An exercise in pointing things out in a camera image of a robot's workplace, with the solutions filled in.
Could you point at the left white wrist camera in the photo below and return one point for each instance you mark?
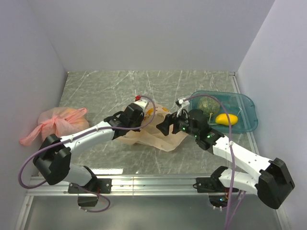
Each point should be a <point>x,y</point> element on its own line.
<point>142,103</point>

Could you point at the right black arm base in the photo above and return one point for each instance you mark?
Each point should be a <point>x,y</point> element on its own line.
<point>218,194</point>

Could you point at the orange plastic bag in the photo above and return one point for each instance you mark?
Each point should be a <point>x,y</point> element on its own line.
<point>150,135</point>

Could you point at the yellow mango fruit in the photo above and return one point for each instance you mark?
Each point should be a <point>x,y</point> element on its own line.
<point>224,119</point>

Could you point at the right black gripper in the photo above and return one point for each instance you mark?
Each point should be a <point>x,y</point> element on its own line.
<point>175,123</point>

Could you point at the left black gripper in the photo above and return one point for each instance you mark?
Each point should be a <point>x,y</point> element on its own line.
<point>140,115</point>

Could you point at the green netted melon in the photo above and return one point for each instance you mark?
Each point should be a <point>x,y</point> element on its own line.
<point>210,108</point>

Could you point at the aluminium mounting rail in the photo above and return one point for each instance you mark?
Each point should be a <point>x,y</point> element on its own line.
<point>148,185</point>

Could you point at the pink plastic bag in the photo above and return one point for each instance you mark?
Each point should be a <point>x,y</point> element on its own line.
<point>61,121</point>

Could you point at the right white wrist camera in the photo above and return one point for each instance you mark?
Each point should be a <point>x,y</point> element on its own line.
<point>182,104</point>

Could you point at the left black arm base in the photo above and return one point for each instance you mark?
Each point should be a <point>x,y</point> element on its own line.
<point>88,194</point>

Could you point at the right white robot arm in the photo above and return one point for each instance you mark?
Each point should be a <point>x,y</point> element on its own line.
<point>269,179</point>

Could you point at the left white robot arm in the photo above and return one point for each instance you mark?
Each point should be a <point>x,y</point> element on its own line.
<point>55,163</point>

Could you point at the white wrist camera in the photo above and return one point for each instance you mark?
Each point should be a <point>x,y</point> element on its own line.
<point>142,103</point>
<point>182,104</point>

